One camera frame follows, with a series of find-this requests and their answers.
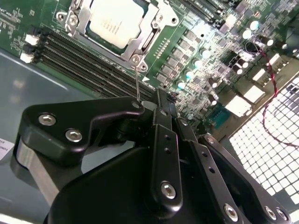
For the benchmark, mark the silver CPU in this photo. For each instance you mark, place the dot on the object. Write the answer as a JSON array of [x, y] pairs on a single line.
[[112, 25]]

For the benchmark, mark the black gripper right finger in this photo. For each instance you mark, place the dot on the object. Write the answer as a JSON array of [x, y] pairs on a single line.
[[222, 177]]

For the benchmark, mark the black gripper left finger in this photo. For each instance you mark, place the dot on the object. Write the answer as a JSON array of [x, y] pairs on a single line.
[[58, 121]]

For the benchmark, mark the metal socket cover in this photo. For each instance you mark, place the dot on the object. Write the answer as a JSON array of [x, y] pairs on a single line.
[[83, 21]]

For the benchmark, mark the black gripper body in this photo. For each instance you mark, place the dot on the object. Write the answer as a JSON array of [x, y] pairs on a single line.
[[112, 191]]

